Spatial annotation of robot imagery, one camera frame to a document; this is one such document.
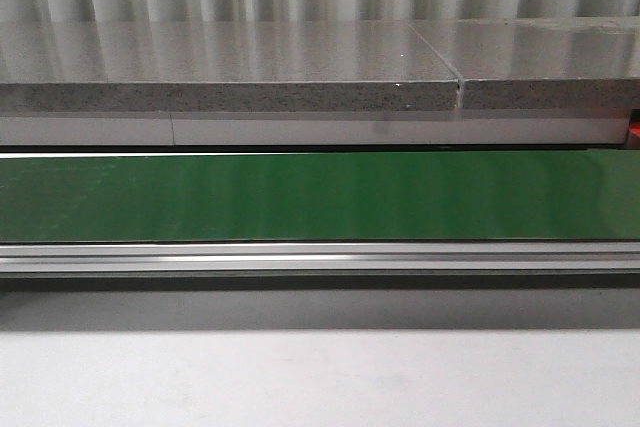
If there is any grey stone slab left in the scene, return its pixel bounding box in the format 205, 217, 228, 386
1, 21, 458, 113

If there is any grey stone slab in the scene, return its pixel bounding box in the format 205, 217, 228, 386
412, 17, 639, 110
1, 21, 458, 113

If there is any green conveyor belt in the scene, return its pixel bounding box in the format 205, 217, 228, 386
1, 149, 639, 243

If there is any grey stone slab right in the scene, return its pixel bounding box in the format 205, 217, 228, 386
412, 17, 639, 110

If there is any orange red object at edge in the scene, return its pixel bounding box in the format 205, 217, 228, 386
625, 109, 640, 150

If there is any aluminium conveyor side rail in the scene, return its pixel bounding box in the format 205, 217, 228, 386
1, 241, 639, 277

